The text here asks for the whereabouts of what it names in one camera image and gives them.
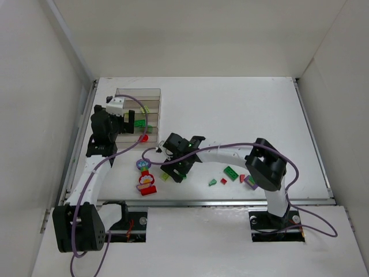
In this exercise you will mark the small lime green brick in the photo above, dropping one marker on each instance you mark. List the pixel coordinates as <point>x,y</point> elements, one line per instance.
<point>164,177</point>

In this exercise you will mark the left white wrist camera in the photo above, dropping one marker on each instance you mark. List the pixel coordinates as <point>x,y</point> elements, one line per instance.
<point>116,106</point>

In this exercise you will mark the clear compartment organizer tray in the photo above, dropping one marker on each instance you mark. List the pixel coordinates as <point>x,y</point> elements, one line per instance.
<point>150,97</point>

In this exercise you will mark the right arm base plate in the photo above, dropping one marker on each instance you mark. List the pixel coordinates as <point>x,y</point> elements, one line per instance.
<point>266,227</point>

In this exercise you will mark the purple red flower lego stack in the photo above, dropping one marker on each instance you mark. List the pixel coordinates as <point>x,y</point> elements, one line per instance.
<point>146,181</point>

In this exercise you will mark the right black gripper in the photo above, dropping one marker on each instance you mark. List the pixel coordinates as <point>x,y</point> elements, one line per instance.
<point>172,170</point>

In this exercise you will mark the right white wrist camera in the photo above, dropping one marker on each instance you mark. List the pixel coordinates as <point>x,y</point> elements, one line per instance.
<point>161,148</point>

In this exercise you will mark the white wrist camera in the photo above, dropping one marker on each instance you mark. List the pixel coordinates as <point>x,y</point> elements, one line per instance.
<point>116,106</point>
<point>161,148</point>

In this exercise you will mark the red slope piece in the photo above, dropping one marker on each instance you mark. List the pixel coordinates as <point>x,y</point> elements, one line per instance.
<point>241,178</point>

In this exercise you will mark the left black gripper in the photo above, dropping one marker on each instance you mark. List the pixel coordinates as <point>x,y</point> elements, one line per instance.
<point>125,122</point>

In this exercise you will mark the green 2x4 brick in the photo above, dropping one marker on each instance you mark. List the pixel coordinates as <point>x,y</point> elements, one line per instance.
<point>231,173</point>
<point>140,123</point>

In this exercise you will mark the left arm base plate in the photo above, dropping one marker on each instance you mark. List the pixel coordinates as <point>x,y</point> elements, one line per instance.
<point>135,223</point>

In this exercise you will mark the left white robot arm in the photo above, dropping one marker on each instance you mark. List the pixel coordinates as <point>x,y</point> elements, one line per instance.
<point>80,226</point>

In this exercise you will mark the small green wedge piece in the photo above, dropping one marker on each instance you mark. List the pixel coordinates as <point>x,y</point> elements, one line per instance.
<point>212,182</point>

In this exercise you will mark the aluminium front rail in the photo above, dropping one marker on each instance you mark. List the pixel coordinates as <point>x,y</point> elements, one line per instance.
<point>222,203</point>

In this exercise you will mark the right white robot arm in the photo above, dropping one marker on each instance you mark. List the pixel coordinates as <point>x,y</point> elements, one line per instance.
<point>262,162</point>

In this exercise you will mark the small red lego piece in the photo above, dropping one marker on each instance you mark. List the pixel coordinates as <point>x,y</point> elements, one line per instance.
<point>143,138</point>

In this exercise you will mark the purple green lego stack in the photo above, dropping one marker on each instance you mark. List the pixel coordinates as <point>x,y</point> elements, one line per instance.
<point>250,182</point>

